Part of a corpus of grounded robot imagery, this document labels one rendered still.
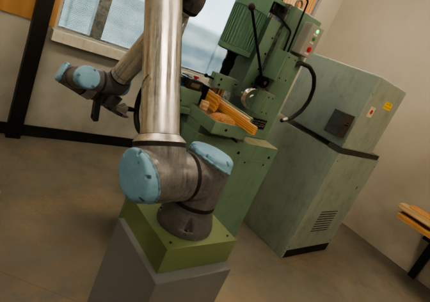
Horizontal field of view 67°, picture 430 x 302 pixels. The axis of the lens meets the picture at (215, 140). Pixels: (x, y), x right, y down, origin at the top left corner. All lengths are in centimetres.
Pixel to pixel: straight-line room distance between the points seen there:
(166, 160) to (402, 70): 323
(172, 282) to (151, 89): 56
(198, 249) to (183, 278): 9
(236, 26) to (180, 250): 108
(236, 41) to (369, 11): 274
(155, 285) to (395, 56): 339
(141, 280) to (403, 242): 297
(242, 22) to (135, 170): 102
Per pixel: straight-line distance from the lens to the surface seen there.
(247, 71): 174
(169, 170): 86
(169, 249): 99
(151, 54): 94
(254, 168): 187
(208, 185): 97
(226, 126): 149
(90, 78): 138
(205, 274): 112
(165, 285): 104
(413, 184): 363
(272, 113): 191
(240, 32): 166
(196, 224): 104
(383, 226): 374
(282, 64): 171
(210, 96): 166
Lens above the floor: 121
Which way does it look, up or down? 16 degrees down
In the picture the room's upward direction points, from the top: 24 degrees clockwise
